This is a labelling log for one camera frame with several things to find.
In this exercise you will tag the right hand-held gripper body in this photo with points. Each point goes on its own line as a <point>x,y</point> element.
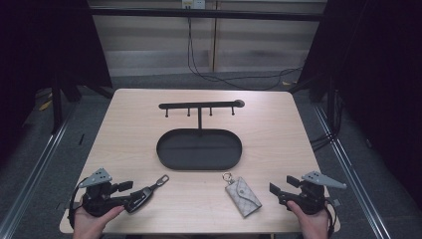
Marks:
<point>307,199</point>

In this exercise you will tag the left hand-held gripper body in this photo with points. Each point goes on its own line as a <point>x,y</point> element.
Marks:
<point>96,199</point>

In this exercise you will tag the black car key fob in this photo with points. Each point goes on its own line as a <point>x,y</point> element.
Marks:
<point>148,192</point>

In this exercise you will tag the grey patterned key pouch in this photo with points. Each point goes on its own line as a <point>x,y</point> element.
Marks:
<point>243,198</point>

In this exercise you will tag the black key stand with tray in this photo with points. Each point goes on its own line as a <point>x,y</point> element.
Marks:
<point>199,151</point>

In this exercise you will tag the person's right hand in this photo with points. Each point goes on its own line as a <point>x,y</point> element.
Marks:
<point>310,224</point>

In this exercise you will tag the person's left hand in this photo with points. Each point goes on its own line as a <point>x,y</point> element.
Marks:
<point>88,224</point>

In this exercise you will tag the grey tape piece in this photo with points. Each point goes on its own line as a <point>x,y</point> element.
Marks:
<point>334,202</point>

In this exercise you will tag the small black floor strip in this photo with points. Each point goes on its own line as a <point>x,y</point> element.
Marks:
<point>81,139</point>

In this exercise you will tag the black metal stand leg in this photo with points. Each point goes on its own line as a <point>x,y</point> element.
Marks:
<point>57,106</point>

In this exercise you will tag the yellow tape strip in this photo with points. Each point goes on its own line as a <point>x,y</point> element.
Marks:
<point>45,105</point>

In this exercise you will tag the dark curtain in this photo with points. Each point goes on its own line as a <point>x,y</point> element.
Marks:
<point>46,49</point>
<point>381,83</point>

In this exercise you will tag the black horizontal metal bar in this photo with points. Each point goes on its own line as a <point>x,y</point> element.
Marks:
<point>205,14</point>

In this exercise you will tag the metal floor rail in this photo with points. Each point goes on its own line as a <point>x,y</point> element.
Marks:
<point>351,172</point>
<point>36,172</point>

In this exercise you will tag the white wall outlet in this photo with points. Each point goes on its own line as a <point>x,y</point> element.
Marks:
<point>193,4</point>

